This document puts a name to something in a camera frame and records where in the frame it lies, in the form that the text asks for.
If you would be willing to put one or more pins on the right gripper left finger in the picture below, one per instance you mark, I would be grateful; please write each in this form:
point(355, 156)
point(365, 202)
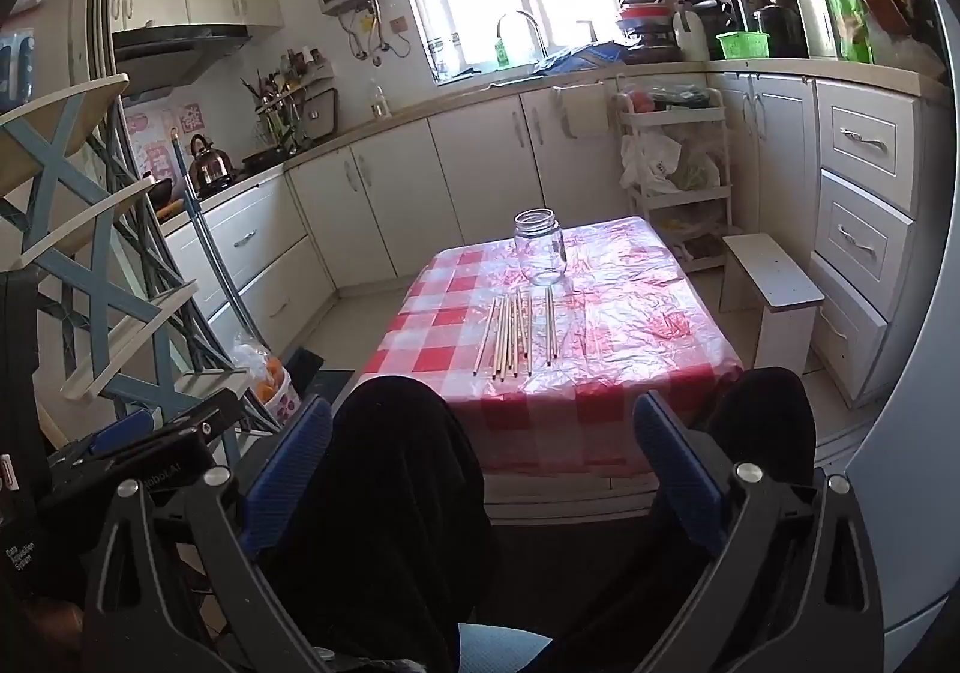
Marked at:
point(138, 616)

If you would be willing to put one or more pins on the white plastic bag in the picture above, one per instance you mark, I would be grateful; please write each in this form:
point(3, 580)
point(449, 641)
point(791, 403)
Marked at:
point(649, 160)

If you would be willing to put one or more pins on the blue white folding chair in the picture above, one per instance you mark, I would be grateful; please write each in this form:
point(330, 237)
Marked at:
point(130, 331)

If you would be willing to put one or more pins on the blue bag on counter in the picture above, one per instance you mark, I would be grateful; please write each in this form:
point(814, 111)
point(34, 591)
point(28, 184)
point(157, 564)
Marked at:
point(594, 56)

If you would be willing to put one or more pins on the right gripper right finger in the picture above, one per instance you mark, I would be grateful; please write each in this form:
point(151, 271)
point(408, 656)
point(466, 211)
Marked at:
point(790, 583)

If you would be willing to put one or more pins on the bag of oranges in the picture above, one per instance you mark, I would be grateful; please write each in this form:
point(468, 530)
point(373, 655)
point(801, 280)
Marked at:
point(271, 381)

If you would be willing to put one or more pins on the clear glass jar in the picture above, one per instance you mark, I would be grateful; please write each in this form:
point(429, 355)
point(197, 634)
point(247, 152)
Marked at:
point(540, 246)

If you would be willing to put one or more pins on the white rolling storage cart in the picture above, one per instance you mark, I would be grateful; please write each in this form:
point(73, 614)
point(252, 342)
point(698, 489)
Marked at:
point(692, 221)

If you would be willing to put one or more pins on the red checkered tablecloth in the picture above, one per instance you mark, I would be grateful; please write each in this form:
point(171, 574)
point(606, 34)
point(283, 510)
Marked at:
point(544, 380)

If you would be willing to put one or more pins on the blue handled mop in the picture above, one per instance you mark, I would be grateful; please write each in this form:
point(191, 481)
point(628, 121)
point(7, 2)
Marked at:
point(208, 244)

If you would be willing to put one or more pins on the green snack bag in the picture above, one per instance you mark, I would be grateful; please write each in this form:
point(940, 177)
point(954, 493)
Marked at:
point(851, 30)

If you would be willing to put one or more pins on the kitchen faucet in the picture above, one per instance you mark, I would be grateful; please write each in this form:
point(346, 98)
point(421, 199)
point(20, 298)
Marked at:
point(524, 42)

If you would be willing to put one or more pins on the white electric kettle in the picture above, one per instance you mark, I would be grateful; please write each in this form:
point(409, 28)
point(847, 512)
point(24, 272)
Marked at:
point(690, 35)

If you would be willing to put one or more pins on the copper kettle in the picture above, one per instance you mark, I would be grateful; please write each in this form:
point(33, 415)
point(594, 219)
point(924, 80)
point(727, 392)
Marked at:
point(211, 169)

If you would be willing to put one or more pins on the small white stool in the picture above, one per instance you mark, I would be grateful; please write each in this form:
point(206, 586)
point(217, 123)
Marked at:
point(758, 274)

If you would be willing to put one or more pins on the black range hood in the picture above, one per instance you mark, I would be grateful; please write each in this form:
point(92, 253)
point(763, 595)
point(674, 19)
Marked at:
point(159, 60)

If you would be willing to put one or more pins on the stacked pots and bowls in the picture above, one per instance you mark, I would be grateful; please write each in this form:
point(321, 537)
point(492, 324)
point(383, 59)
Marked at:
point(648, 29)

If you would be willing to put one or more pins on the white thermos jug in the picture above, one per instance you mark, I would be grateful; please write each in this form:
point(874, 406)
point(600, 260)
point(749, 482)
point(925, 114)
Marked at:
point(819, 32)

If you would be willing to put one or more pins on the green plastic basket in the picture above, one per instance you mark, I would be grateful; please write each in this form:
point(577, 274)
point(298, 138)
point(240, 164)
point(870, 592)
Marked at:
point(743, 45)

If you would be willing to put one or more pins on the black wok on stove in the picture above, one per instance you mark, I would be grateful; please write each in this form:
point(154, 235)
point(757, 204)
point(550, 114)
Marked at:
point(160, 193)

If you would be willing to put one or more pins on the utensil rack with knives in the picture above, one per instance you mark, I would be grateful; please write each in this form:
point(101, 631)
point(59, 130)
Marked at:
point(297, 106)

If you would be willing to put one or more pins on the green dish soap bottle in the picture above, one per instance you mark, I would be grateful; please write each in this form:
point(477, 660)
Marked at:
point(502, 57)

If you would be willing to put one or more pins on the white hanging cutting board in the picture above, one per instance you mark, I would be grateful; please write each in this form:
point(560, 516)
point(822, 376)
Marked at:
point(583, 109)

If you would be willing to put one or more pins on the clear plastic bottle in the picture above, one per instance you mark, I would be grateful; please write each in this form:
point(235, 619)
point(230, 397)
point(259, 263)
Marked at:
point(378, 100)

